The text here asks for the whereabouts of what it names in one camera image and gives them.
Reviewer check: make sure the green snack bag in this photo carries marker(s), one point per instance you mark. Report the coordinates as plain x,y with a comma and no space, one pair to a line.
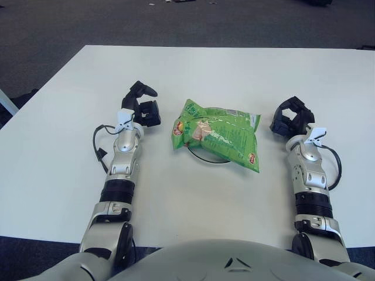
216,134

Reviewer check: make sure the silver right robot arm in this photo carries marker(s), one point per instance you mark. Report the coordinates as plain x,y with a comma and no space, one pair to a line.
312,178

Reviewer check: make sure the grey robot torso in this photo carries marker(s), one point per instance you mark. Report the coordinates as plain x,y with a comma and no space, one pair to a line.
211,263

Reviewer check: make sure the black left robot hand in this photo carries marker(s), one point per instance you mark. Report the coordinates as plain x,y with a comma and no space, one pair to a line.
149,114

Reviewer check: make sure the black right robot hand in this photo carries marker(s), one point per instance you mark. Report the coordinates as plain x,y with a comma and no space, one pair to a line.
304,121

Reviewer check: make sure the white plate black rim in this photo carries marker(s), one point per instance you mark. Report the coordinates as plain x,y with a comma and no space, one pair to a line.
205,158

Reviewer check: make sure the white table leg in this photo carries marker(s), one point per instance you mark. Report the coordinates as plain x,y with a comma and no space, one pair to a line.
8,101

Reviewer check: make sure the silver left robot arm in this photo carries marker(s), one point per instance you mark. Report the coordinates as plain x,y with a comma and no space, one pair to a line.
123,164

